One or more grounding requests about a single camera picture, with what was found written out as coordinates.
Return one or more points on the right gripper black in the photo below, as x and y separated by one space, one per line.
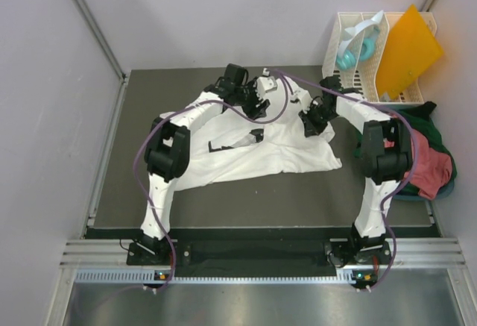
310 128

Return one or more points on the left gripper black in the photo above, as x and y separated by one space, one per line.
252 111

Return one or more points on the white printed t shirt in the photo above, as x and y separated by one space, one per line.
226 147

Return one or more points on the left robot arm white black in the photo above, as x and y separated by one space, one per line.
164 156

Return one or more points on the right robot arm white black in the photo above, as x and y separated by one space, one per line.
353 106

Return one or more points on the white plastic file organizer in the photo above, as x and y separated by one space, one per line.
363 76

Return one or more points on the teal white headphones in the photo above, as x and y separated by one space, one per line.
359 42

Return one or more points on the green t shirt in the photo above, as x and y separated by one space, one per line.
432 124

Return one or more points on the orange plastic folder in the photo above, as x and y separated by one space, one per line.
410 49

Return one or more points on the pink t shirt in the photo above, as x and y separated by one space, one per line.
428 162

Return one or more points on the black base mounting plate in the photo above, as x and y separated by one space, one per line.
319 246

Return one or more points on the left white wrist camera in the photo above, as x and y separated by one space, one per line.
265 83

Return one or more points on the grey slotted cable duct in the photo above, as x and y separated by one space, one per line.
156 277

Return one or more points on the aluminium corner post left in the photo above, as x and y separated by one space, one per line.
99 37

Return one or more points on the aluminium frame rail front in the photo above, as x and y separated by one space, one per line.
408 253

